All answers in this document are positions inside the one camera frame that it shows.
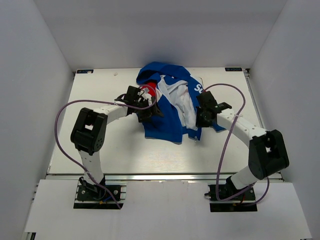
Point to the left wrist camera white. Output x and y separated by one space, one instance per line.
147 96

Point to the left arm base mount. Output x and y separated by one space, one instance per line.
94 197

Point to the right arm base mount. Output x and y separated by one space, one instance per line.
228 199

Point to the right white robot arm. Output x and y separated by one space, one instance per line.
267 153

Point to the left blue table label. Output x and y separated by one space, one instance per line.
84 71

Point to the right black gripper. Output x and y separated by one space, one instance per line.
198 123

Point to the aluminium front rail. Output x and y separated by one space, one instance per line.
127 177

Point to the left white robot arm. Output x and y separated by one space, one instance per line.
89 131

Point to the blue white red jacket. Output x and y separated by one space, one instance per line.
177 92

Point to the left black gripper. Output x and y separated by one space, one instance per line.
154 111

